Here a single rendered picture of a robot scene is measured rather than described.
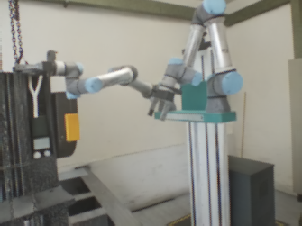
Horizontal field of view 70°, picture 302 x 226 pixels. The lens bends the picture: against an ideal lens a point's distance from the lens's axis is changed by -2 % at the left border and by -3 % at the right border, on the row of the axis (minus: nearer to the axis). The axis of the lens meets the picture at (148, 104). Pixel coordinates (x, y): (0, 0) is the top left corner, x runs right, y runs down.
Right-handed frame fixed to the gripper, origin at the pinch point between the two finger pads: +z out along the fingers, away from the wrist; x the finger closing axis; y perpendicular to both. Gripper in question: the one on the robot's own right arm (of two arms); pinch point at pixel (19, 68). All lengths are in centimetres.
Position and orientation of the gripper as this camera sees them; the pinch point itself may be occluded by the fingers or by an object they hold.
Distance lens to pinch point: 116.2
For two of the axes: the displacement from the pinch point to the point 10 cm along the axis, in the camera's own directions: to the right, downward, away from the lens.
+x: -7.2, 0.6, 7.0
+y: 1.1, 9.9, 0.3
